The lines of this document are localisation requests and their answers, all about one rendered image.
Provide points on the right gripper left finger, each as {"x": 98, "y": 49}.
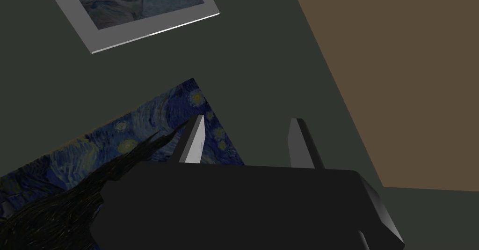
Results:
{"x": 194, "y": 142}

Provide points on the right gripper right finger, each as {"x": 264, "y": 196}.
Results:
{"x": 301, "y": 147}

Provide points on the blue starry night painting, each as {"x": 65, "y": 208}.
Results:
{"x": 97, "y": 156}

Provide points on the grey framed portrait painting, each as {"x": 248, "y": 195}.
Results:
{"x": 138, "y": 10}

